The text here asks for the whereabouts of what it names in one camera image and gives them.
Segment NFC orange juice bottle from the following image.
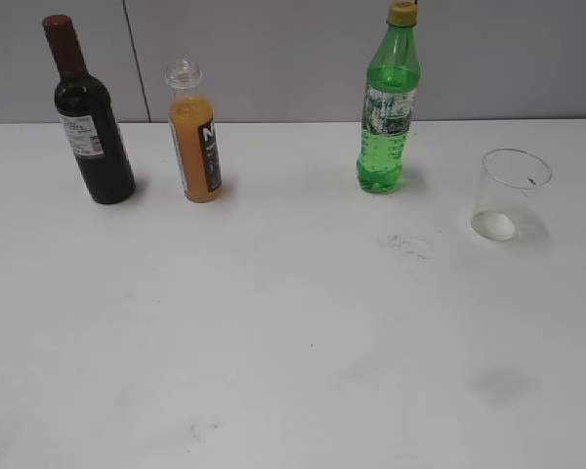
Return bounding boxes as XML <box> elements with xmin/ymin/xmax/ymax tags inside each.
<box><xmin>165</xmin><ymin>59</ymin><xmax>222</xmax><ymax>203</ymax></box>

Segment transparent plastic cup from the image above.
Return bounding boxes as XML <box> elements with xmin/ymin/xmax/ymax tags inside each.
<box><xmin>470</xmin><ymin>148</ymin><xmax>553</xmax><ymax>242</ymax></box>

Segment green soda bottle yellow cap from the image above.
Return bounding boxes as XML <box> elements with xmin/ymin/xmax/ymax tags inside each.
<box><xmin>356</xmin><ymin>1</ymin><xmax>421</xmax><ymax>193</ymax></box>

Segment dark red wine bottle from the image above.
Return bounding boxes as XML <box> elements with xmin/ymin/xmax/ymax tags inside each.
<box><xmin>42</xmin><ymin>15</ymin><xmax>136</xmax><ymax>204</ymax></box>

